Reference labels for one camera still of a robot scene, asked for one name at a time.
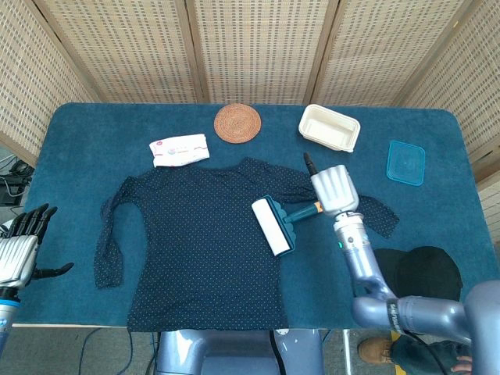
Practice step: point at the person's bare hand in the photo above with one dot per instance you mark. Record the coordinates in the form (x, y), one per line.
(461, 365)

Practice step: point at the blue table cloth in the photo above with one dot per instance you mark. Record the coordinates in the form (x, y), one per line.
(97, 133)

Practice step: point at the teal lint roller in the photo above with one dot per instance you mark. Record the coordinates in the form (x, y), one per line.
(273, 228)

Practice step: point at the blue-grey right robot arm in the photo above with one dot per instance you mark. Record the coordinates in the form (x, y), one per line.
(371, 273)

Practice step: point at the white wet wipes pack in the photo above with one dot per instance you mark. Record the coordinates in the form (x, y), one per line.
(179, 149)

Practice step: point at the black cap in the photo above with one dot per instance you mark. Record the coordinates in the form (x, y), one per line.
(426, 271)

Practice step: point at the teal trouser leg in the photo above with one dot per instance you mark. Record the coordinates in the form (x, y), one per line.
(414, 359)

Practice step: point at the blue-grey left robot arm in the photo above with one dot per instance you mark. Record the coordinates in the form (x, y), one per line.
(7, 316)

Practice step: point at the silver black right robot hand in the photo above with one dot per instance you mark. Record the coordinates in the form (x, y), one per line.
(336, 191)

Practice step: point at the blue plastic container lid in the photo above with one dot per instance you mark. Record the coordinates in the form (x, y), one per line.
(405, 162)

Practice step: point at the cream plastic food container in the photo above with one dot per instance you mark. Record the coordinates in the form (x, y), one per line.
(329, 128)

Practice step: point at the blue-grey robot torso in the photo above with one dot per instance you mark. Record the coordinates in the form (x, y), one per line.
(234, 351)

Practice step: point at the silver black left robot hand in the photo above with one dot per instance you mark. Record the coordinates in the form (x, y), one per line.
(17, 254)

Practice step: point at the white table leg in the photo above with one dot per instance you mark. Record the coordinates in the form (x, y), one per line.
(346, 351)

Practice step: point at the round woven rattan coaster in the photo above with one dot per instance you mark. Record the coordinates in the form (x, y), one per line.
(237, 123)

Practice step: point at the woven bamboo folding screen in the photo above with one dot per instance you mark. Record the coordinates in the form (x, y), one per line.
(258, 51)

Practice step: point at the brown shoe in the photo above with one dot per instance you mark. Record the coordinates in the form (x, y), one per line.
(374, 351)

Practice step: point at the navy polka dot shirt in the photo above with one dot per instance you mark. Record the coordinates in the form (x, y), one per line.
(195, 242)

